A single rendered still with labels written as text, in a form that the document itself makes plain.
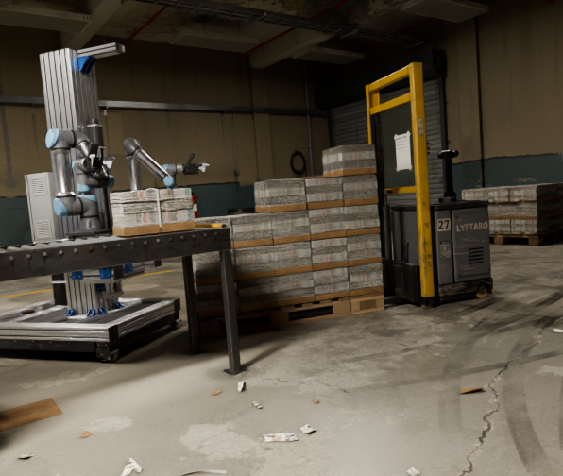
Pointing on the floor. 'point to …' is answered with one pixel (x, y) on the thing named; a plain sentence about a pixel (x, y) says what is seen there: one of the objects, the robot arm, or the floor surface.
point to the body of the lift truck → (450, 245)
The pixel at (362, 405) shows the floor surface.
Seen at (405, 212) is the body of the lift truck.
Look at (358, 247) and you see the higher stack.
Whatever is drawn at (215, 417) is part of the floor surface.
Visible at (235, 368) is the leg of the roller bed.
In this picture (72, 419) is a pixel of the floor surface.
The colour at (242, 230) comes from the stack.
